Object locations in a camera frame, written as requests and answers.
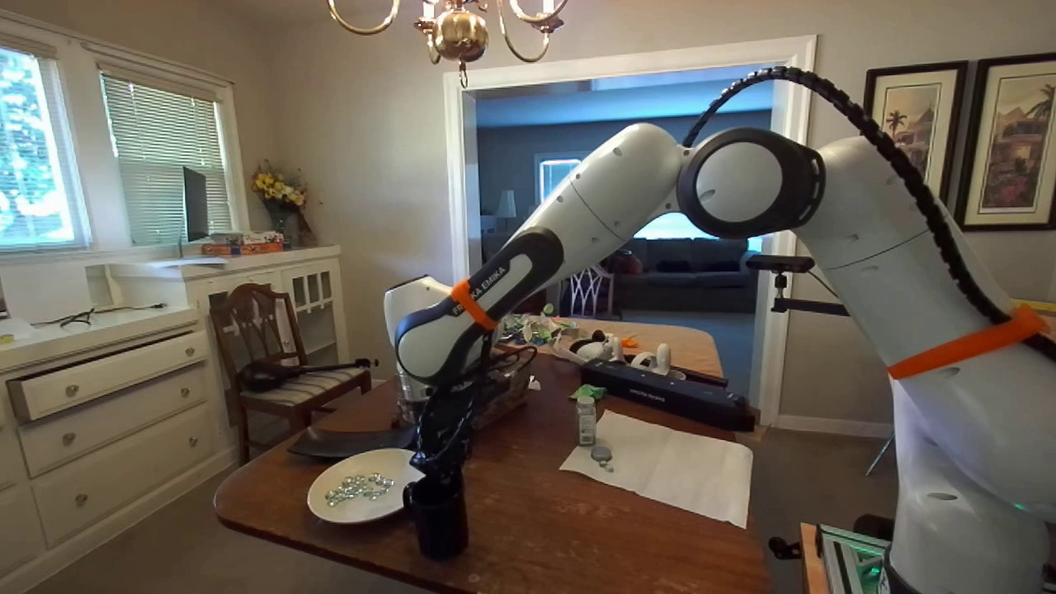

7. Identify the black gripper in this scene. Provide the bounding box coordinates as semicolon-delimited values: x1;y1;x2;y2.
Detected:
416;384;483;467

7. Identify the black cup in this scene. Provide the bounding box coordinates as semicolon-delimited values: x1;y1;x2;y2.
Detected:
403;479;469;560

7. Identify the white plate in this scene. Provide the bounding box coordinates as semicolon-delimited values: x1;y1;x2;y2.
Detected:
306;448;421;526

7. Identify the glass beads pile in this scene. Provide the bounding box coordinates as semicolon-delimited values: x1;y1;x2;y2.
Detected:
324;476;394;504

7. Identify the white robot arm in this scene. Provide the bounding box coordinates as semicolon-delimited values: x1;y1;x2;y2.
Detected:
394;66;1056;594

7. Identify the dark tray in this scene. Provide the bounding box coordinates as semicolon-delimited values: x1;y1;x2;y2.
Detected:
291;429;412;463

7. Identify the clear spice shaker bottle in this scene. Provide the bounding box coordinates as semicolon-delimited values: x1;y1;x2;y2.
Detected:
573;384;605;448

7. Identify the white VR headset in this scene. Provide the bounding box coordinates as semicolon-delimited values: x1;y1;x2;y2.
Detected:
570;330;671;375

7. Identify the wooden chair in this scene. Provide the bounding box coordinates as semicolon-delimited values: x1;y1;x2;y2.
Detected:
207;283;373;460

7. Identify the long black box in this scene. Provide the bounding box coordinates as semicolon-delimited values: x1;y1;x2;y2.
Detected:
582;363;755;431

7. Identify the white paper sheet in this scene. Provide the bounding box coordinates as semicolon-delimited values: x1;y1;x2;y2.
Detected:
562;413;752;527

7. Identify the yellow flower vase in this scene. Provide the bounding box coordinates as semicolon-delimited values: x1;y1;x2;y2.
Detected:
252;163;312;248

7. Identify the white sideboard cabinet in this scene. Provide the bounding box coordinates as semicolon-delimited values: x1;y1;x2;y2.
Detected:
0;248;348;594

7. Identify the brass chandelier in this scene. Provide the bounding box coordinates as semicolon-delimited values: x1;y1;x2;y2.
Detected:
324;0;573;72

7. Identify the left framed picture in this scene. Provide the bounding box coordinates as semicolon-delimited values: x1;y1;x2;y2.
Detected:
865;59;969;204

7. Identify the framed picture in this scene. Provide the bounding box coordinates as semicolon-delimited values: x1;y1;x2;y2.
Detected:
865;59;969;204
961;54;1056;232

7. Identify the right framed picture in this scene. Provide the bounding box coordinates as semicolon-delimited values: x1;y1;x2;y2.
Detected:
961;54;1056;232

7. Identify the black camera on stand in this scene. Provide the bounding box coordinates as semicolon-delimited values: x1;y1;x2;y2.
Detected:
741;252;855;322

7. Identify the green robot base frame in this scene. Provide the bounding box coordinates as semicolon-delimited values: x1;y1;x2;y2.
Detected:
799;517;894;594

